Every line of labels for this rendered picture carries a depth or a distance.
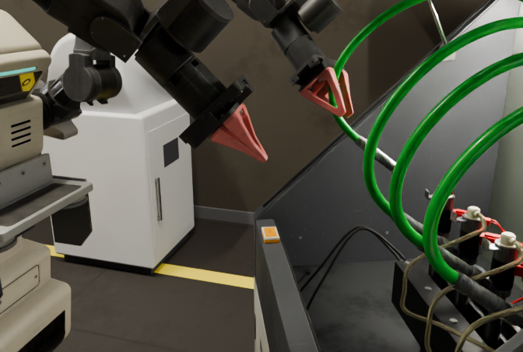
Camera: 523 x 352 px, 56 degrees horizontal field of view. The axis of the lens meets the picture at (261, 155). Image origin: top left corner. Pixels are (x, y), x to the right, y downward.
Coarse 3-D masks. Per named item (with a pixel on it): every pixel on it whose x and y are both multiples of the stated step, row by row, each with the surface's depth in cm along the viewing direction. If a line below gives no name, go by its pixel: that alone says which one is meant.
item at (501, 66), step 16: (496, 64) 53; (512, 64) 53; (480, 80) 53; (448, 96) 53; (464, 96) 53; (432, 112) 54; (416, 128) 54; (416, 144) 54; (400, 160) 55; (400, 176) 55; (400, 192) 56; (400, 208) 56; (400, 224) 57; (416, 240) 58; (448, 256) 59; (464, 272) 60; (480, 272) 61
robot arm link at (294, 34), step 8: (288, 16) 87; (296, 16) 88; (280, 24) 86; (288, 24) 86; (296, 24) 86; (304, 24) 85; (272, 32) 88; (280, 32) 86; (288, 32) 86; (296, 32) 86; (304, 32) 86; (280, 40) 87; (288, 40) 86; (280, 48) 88; (288, 48) 86
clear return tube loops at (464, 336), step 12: (480, 216) 66; (480, 228) 65; (456, 240) 64; (516, 264) 56; (480, 276) 56; (444, 288) 56; (408, 312) 65; (432, 312) 57; (504, 312) 50; (516, 312) 50; (432, 324) 63; (480, 324) 50; (468, 336) 50; (456, 348) 50; (492, 348) 57
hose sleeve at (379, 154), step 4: (360, 136) 84; (356, 140) 84; (360, 140) 84; (364, 140) 84; (356, 144) 84; (360, 144) 84; (364, 144) 84; (364, 148) 84; (376, 148) 84; (376, 152) 84; (380, 152) 84; (376, 156) 84; (380, 156) 84; (384, 156) 84; (380, 160) 84; (384, 160) 84; (388, 160) 84; (392, 160) 84; (384, 164) 84; (388, 164) 84; (392, 164) 84; (388, 168) 84; (392, 168) 84
